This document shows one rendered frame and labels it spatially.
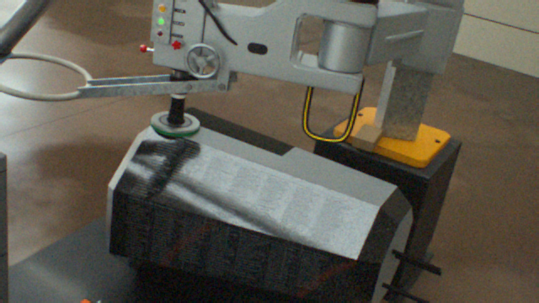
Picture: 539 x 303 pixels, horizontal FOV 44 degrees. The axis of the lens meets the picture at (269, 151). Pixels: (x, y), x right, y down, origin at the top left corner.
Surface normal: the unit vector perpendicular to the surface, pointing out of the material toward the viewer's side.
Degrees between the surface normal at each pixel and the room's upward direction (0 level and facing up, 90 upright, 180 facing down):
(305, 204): 45
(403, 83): 90
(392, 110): 90
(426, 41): 90
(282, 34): 90
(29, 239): 0
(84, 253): 0
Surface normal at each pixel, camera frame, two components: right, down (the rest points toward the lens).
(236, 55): -0.15, 0.40
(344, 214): -0.18, -0.40
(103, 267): 0.16, -0.89
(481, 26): -0.53, 0.28
